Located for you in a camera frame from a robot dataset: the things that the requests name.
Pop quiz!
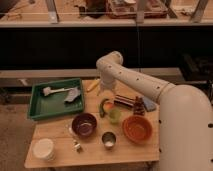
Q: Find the orange bowl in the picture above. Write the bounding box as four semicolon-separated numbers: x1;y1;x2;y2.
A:
122;115;153;144

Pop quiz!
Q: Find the small metal cup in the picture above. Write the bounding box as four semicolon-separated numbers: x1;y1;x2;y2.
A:
102;132;116;149

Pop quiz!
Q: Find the light green cup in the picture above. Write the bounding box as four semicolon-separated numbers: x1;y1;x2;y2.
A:
109;109;121;124

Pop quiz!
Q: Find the orange fruit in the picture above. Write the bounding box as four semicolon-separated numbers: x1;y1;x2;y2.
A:
104;102;114;112

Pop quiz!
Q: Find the blue sponge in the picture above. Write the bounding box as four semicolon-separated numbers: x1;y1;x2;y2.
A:
142;96;156;112

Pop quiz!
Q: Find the purple bowl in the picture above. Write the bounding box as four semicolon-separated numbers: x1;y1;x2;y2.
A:
71;113;97;138

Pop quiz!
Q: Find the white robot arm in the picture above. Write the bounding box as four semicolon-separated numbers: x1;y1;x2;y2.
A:
96;51;213;171

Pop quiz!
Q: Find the white brush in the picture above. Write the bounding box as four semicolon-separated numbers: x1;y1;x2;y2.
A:
43;87;69;96

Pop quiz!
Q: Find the brown pine cone toy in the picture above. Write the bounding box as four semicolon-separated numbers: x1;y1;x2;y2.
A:
133;97;145;115

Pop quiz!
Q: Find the green plastic tray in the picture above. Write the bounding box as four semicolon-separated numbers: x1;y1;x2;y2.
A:
27;78;85;121

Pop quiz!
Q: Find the striped dark box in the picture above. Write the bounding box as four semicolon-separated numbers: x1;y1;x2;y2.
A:
114;95;134;108

